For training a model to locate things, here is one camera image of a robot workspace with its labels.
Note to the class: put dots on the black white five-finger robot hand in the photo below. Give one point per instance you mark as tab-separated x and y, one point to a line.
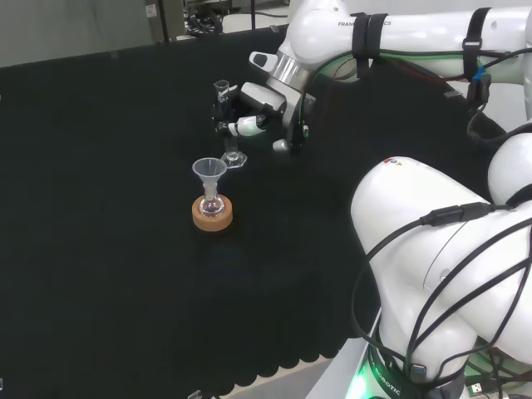
266	97

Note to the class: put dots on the clear glass graduated cylinder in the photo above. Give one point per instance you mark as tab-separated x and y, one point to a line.
231	149

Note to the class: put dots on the clear plastic funnel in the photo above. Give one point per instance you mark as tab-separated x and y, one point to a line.
209	168

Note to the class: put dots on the clear round-bottom glass flask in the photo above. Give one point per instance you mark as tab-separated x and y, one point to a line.
211	205

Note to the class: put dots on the grey metal cabinet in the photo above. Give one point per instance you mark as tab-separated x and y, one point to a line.
164	18

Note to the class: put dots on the black table cloth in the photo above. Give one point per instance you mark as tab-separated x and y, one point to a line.
124	249

